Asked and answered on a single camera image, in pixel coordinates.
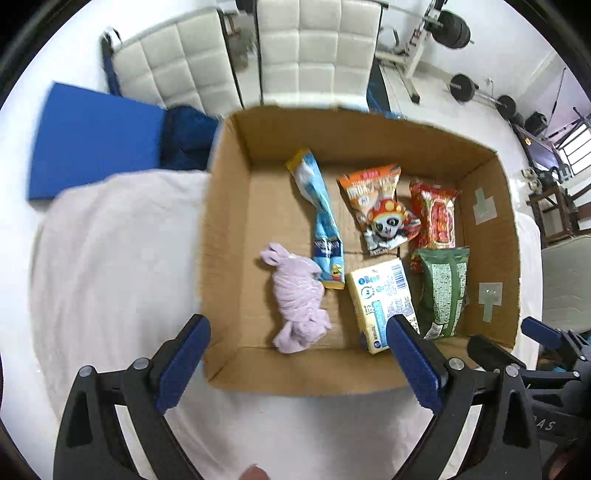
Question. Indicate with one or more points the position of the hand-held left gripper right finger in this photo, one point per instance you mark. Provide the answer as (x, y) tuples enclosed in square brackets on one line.
[(413, 360)]

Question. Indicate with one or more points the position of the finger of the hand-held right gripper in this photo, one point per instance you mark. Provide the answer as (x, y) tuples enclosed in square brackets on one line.
[(540, 330), (491, 353)]

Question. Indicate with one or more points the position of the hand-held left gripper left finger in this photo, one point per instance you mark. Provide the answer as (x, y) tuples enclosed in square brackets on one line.
[(184, 360)]

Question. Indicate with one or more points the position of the small yellow blue box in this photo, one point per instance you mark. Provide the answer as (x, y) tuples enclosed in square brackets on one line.
[(376, 295)]

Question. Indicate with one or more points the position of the green snack packet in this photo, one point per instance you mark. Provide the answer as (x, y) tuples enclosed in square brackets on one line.
[(443, 286)]

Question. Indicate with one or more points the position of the purple knotted cloth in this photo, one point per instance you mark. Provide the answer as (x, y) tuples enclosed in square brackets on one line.
[(295, 290)]

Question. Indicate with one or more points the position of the red snack packet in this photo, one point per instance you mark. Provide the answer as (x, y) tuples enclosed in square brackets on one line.
[(436, 217)]

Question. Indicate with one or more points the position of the cardboard box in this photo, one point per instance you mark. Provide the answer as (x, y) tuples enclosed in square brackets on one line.
[(258, 221)]

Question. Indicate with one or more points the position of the long blue snack packet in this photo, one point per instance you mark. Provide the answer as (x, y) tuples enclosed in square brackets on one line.
[(323, 221)]

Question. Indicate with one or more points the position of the orange panda snack packet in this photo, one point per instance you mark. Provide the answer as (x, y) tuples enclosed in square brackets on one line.
[(369, 194)]

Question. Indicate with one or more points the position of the person's left hand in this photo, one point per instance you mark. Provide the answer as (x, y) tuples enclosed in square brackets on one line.
[(255, 474)]

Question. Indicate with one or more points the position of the beige plastic chair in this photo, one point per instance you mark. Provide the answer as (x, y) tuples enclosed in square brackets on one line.
[(565, 277)]

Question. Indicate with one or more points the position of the dark wooden chair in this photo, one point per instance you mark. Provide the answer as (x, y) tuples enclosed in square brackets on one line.
[(554, 210)]

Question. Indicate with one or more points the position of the white shoe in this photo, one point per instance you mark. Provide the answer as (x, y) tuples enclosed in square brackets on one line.
[(537, 182), (527, 175)]

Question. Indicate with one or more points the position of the dark exercise machine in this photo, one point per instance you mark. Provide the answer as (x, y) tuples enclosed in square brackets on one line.
[(540, 152)]

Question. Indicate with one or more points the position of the window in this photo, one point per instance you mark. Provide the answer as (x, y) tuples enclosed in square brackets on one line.
[(575, 150)]

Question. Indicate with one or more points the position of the black speaker box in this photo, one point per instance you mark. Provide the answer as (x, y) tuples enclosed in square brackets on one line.
[(537, 123)]

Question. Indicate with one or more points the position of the dark blue jacket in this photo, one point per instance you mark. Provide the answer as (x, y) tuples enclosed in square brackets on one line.
[(184, 138)]

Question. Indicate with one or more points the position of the thin black pole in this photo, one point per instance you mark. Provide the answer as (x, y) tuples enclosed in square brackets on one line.
[(556, 104)]

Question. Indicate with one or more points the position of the blue foam mat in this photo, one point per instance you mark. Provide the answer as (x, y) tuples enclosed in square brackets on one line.
[(92, 138)]

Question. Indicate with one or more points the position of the short barbell with black plates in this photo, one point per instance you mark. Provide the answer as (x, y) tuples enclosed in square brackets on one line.
[(461, 86)]

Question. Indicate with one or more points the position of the dark weight bench pad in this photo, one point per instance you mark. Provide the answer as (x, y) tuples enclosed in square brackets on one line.
[(375, 92)]

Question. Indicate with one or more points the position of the white quilted chair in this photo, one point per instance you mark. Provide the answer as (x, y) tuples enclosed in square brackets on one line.
[(180, 60), (318, 50)]

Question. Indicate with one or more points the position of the dark upright bar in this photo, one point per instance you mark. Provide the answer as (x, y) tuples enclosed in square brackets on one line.
[(110, 64)]

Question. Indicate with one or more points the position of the white weight bench rack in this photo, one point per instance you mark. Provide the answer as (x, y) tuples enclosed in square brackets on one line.
[(415, 50)]

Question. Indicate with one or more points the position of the long barbell with black plates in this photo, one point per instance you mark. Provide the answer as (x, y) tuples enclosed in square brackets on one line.
[(455, 30)]

